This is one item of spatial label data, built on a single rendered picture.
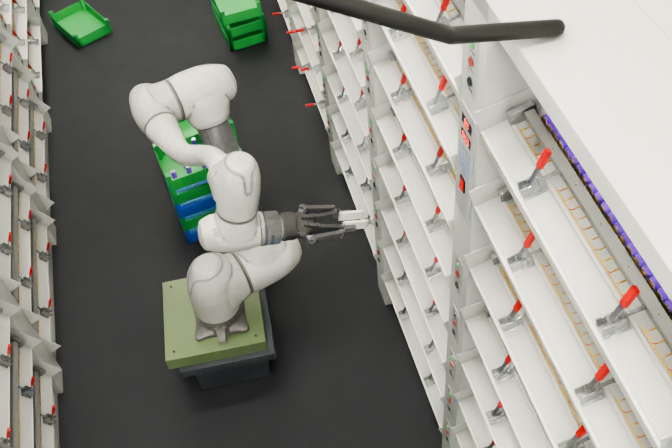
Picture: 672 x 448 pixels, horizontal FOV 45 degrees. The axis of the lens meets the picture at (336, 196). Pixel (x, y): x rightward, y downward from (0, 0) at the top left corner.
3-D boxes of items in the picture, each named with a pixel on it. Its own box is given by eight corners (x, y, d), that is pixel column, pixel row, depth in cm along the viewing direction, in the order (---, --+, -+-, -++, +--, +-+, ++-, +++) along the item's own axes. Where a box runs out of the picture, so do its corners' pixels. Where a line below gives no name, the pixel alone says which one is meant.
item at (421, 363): (445, 439, 255) (435, 424, 244) (387, 288, 294) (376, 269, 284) (505, 414, 253) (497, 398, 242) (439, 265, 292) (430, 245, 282)
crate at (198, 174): (170, 192, 304) (165, 178, 298) (156, 157, 317) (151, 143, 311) (245, 165, 311) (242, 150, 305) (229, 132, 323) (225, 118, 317)
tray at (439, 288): (451, 339, 209) (443, 323, 202) (382, 176, 249) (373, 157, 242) (523, 309, 208) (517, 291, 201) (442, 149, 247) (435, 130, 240)
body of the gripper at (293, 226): (275, 224, 217) (308, 221, 219) (281, 248, 211) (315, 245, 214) (277, 205, 211) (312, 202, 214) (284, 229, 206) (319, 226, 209)
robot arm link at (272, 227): (260, 253, 210) (282, 251, 212) (263, 230, 204) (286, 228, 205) (253, 227, 216) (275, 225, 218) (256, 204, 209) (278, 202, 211)
